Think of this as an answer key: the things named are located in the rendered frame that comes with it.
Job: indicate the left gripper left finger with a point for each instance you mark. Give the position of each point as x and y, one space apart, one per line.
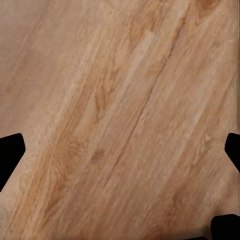
12 149

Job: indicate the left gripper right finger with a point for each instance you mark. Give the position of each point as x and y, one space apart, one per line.
232 148

